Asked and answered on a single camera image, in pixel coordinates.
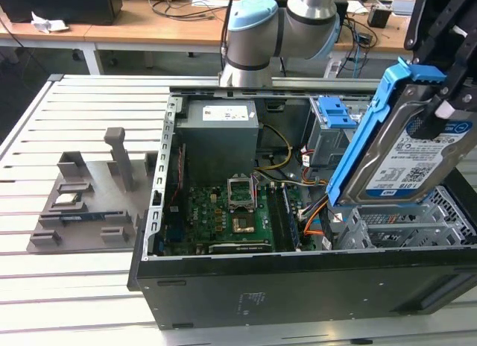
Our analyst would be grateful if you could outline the black cable bundle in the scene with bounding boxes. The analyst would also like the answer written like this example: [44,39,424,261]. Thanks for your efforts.
[297,191,332,222]

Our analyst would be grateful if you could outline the long wooden desk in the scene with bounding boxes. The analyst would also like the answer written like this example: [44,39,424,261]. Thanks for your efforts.
[0,0,414,63]

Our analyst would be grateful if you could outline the black cable coil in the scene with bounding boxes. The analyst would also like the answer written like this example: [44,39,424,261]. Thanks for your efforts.
[148,0,229,23]

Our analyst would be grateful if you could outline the orange flat wire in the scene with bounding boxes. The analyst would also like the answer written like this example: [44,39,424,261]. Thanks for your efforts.
[303,203,329,237]

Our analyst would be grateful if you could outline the crumpled white paper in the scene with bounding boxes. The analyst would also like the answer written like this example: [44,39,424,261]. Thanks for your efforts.
[30,10,70,34]

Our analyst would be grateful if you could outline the small black box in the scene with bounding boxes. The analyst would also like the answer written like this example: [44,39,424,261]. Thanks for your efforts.
[367,6,392,29]

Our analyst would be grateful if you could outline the black RAM slot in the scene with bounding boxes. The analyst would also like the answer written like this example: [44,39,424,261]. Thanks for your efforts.
[266,188,294,252]

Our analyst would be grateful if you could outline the blue plastic drive latch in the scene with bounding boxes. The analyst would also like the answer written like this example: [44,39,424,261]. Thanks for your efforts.
[318,95,361,130]

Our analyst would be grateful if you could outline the grey flat tray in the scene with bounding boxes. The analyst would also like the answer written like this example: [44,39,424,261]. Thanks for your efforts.
[391,0,417,17]

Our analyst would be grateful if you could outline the CPU socket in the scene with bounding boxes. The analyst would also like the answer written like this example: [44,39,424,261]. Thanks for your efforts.
[230,210,259,236]

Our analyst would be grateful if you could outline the white power strip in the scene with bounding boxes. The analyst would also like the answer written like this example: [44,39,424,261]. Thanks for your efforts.
[323,60,342,78]

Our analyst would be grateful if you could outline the silver CPU chip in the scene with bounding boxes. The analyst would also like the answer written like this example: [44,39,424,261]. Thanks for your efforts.
[54,192,81,207]

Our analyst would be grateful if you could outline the yellow wires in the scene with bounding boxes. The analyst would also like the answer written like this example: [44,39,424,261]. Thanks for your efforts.
[255,124,294,172]

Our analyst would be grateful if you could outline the thin locking lever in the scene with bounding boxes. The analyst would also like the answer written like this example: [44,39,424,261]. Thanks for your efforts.
[250,173,259,212]

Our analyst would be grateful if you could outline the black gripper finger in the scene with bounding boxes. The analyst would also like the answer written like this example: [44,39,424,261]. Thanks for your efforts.
[409,23,477,140]
[404,0,450,69]

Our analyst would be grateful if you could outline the black graphics card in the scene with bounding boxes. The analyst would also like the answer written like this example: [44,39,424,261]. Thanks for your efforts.
[206,240,273,256]

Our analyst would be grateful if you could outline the grey power supply unit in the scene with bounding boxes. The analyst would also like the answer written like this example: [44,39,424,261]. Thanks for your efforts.
[173,99,260,186]

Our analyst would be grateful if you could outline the grey metal disk bay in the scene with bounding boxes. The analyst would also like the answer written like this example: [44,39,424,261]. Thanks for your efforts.
[333,206,469,252]

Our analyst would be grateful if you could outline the metal socket cover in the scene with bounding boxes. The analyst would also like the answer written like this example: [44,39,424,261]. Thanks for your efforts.
[227,172,258,213]

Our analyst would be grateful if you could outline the installed RAM stick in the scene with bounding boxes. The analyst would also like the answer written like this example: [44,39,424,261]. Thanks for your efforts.
[281,187,301,251]

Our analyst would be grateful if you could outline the grey parts rack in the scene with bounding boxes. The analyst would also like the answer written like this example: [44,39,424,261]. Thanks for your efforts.
[28,127,159,256]

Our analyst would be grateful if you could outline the grey metal drive cage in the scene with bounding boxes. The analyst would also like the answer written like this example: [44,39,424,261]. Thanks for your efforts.
[303,95,373,169]

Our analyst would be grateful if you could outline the red thin wire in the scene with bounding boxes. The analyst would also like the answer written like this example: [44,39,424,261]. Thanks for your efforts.
[165,143,187,213]

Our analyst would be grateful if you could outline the large black box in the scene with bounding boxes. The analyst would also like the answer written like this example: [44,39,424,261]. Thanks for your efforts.
[0,0,123,26]

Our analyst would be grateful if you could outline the hard disk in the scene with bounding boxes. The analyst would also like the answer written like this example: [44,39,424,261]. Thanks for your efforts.
[326,56,477,207]

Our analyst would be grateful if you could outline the black PC case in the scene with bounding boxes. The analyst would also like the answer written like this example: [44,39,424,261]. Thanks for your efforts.
[126,85,477,330]

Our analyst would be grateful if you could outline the coloured power wire bundle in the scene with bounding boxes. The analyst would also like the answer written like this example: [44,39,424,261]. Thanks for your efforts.
[300,146,329,189]

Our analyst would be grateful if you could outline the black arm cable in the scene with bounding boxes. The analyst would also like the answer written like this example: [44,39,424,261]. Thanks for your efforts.
[220,0,239,58]

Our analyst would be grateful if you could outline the green motherboard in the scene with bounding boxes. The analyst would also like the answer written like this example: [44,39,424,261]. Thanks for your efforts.
[162,183,299,256]

